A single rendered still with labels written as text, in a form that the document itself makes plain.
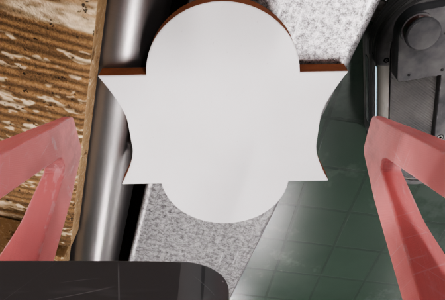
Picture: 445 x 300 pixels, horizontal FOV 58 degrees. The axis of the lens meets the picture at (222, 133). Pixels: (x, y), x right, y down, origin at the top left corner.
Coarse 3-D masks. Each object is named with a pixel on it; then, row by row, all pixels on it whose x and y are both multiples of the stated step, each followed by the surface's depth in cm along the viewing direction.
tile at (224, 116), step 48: (240, 0) 17; (192, 48) 18; (240, 48) 18; (288, 48) 18; (144, 96) 20; (192, 96) 20; (240, 96) 20; (288, 96) 20; (144, 144) 21; (192, 144) 21; (240, 144) 21; (288, 144) 21; (192, 192) 23; (240, 192) 23
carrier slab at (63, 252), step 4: (60, 248) 26; (64, 248) 26; (68, 248) 27; (56, 252) 26; (60, 252) 26; (64, 252) 26; (68, 252) 27; (56, 256) 26; (60, 256) 26; (64, 256) 26; (68, 256) 27; (56, 260) 26; (60, 260) 26; (64, 260) 26; (68, 260) 28
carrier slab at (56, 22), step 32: (0, 0) 16; (32, 0) 16; (64, 0) 16; (96, 0) 16; (0, 32) 17; (32, 32) 17; (64, 32) 17; (96, 32) 17; (0, 64) 18; (32, 64) 18; (64, 64) 18; (96, 64) 19; (0, 96) 19; (32, 96) 19; (64, 96) 19; (0, 128) 20; (32, 192) 23; (64, 224) 24
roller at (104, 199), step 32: (128, 0) 18; (160, 0) 19; (128, 32) 19; (128, 64) 20; (96, 96) 21; (96, 128) 22; (128, 128) 22; (96, 160) 23; (128, 160) 24; (96, 192) 25; (128, 192) 26; (96, 224) 26; (96, 256) 28
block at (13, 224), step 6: (0, 222) 23; (6, 222) 23; (12, 222) 24; (18, 222) 24; (0, 228) 23; (6, 228) 23; (12, 228) 23; (0, 234) 23; (6, 234) 23; (12, 234) 23; (0, 240) 22; (6, 240) 22; (0, 246) 22; (0, 252) 22
